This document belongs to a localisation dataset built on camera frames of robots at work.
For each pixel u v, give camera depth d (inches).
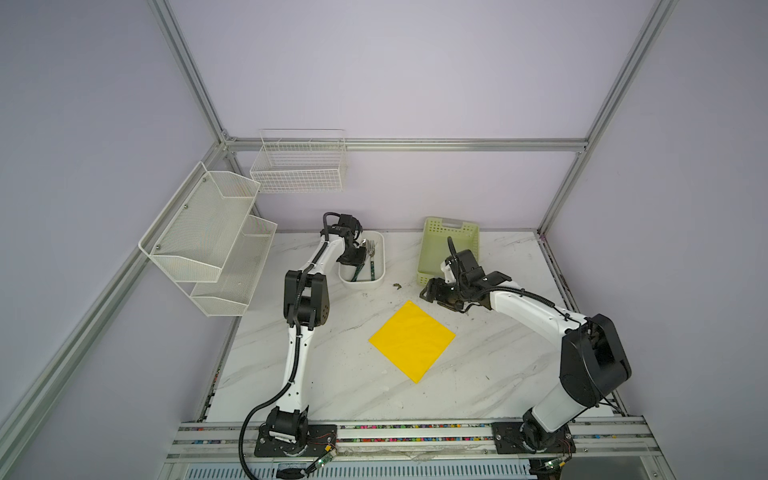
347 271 42.0
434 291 30.8
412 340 36.9
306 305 26.1
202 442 29.4
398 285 41.0
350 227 35.5
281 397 25.6
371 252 45.0
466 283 26.9
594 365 17.8
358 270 42.2
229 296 29.6
